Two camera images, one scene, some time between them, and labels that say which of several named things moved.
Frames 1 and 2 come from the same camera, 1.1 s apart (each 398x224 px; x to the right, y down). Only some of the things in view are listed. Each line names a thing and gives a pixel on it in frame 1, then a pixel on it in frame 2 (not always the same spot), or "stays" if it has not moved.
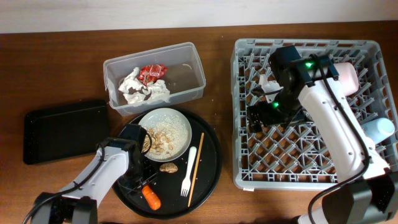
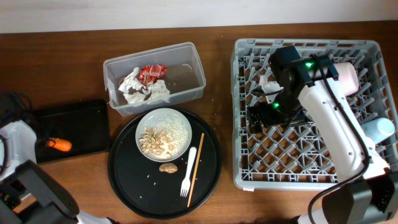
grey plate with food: x=170 y=131 stays
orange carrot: x=151 y=198 to x=62 y=144
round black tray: x=183 y=186 stays
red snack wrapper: x=152 y=73 stays
